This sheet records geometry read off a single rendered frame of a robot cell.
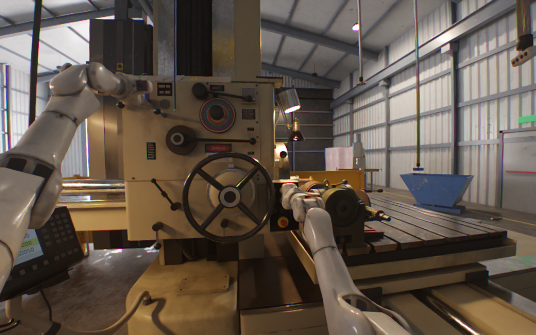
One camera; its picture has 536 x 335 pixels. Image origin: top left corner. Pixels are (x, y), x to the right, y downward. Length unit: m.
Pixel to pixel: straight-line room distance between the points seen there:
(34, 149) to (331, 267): 0.59
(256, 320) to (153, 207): 0.86
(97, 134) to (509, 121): 8.88
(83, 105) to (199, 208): 0.70
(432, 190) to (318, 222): 6.52
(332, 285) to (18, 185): 0.53
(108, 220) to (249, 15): 1.87
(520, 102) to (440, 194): 3.24
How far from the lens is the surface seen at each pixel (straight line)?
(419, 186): 7.08
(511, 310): 1.66
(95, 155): 2.07
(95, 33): 2.31
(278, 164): 1.12
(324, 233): 0.53
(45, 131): 0.54
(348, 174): 4.00
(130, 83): 0.79
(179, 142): 1.03
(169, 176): 1.13
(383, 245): 1.29
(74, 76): 0.62
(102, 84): 0.66
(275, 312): 1.44
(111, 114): 2.04
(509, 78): 8.80
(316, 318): 1.52
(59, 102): 0.59
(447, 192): 6.93
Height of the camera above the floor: 1.46
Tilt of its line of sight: 2 degrees down
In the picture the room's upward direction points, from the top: 1 degrees counter-clockwise
